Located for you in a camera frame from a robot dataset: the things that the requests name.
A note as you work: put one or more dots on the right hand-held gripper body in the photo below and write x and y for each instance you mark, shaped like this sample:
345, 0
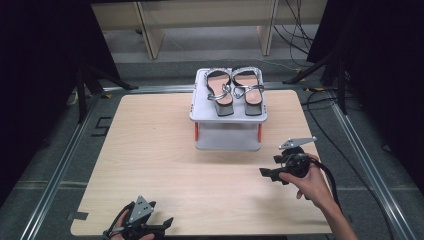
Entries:
296, 156

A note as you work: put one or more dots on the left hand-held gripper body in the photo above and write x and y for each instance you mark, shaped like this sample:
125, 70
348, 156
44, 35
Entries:
140, 210

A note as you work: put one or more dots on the silver glitter block-heel sandal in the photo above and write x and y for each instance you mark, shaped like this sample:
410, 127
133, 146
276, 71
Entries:
220, 88
250, 86

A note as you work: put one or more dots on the white two-tier shoe rack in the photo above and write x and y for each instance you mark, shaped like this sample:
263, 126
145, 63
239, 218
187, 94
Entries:
206, 113

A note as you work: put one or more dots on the person's left hand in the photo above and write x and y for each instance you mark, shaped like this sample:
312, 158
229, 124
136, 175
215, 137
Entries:
119, 226

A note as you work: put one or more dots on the person's right hand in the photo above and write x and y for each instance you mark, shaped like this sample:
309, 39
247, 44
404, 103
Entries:
313, 186

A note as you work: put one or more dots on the black tripod stand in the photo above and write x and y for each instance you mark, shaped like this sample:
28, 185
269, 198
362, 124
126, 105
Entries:
340, 90
81, 96

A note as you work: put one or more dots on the black curtain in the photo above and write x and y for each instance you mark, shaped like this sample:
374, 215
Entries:
383, 66
36, 83

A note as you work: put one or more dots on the beige wooden desk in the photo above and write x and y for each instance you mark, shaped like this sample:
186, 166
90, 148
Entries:
151, 36

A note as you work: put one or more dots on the aluminium floor rail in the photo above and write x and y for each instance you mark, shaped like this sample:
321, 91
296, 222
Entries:
366, 156
160, 89
56, 176

